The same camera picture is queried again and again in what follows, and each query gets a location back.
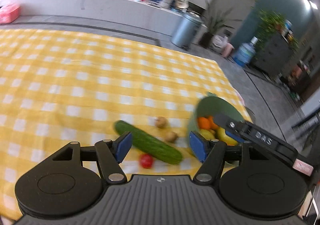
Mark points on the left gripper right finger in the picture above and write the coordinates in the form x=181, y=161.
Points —
x=211, y=156

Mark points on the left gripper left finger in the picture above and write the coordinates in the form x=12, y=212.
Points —
x=110, y=154

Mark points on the red cherry tomato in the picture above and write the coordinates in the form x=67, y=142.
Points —
x=146, y=161

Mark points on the green cucumber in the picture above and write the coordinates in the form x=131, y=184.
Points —
x=149, y=144

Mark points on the brown longan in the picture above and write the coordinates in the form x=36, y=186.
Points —
x=161, y=122
x=171, y=137

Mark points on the yellow pear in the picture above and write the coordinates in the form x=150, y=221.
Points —
x=222, y=136

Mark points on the orange mandarin right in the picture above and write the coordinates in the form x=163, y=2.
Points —
x=213, y=125

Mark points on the orange mandarin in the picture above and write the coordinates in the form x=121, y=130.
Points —
x=213, y=125
x=203, y=123

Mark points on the orange mandarin left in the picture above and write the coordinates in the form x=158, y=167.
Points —
x=203, y=123

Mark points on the green plastic bowl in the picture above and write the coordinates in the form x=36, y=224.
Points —
x=210, y=105

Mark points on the blue water jug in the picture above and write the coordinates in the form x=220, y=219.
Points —
x=245, y=52

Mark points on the pink small stool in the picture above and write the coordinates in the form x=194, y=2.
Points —
x=227, y=50

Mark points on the dark grey drawer cabinet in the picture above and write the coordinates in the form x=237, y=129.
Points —
x=273, y=56

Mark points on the yellow checkered tablecloth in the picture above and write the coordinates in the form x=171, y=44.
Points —
x=61, y=86

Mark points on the grey metal trash bin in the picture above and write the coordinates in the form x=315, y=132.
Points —
x=186, y=30

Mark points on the potted green plant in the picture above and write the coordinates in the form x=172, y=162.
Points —
x=214, y=20

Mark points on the white tv cabinet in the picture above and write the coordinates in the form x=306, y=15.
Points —
x=127, y=12

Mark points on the pink storage box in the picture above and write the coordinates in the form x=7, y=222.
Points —
x=9, y=13

